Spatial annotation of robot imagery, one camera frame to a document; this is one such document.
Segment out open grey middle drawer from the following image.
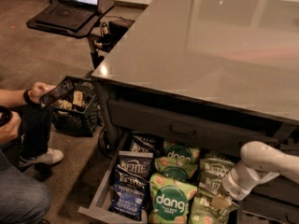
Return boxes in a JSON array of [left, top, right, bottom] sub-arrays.
[[78, 130, 245, 224]]

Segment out black tape ring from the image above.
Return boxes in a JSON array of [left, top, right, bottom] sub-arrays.
[[0, 105, 13, 128]]

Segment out middle green Dang bag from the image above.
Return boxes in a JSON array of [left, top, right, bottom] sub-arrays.
[[154, 157, 198, 181]]

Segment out rear blue Kettle bag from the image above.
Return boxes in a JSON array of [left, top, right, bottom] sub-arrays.
[[130, 133, 163, 157]]

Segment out green jalapeno Kettle chip bag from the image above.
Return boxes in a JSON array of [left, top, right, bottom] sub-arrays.
[[188, 188, 239, 224]]

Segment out front blue Kettle bag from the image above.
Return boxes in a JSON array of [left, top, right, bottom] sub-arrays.
[[109, 184, 145, 221]]

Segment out person's forearm with wristband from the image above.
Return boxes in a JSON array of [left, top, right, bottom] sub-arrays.
[[0, 89, 27, 107]]

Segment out person's jeans legs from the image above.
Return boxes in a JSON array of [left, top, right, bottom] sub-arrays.
[[0, 105, 52, 224]]

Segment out front green Dang bag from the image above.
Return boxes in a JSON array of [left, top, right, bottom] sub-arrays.
[[149, 173, 197, 224]]

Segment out green dang bag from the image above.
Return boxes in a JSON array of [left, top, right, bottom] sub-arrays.
[[154, 157, 198, 181], [149, 173, 197, 224], [164, 139, 200, 163]]

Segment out green Kettle bag middle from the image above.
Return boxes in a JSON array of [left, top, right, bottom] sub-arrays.
[[200, 172, 222, 191]]

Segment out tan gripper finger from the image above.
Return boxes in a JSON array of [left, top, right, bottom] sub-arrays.
[[211, 193, 232, 209]]

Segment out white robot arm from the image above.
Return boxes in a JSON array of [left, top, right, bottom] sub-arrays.
[[211, 141, 299, 209]]

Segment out person's other hand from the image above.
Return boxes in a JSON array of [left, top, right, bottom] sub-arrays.
[[0, 112, 21, 145]]

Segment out grey counter cabinet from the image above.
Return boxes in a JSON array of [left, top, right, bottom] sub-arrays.
[[91, 0, 299, 224]]

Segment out rear green Dang bag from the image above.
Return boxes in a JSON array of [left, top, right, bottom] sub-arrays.
[[164, 139, 200, 163]]

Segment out black wristband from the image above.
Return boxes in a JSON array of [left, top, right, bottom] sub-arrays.
[[23, 90, 33, 105]]

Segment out blue kettle bag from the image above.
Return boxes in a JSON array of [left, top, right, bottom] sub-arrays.
[[119, 150, 153, 179], [114, 165, 149, 191], [109, 184, 145, 221], [130, 133, 163, 157]]

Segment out right side grey drawers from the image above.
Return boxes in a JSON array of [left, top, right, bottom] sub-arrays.
[[242, 124, 299, 224]]

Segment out black plastic crate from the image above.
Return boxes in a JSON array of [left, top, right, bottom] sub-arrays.
[[52, 76, 99, 136]]

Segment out black laptop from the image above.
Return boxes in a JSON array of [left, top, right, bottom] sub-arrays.
[[36, 0, 99, 31]]

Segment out black laptop stand table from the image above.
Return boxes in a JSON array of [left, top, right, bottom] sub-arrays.
[[26, 0, 114, 68]]

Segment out white sneaker upper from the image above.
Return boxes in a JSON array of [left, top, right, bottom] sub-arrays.
[[19, 148, 64, 168]]

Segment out person's phone-holding hand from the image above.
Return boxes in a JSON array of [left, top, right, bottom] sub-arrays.
[[28, 82, 55, 104]]

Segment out closed grey top drawer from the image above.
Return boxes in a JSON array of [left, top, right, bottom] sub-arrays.
[[107, 100, 278, 157]]

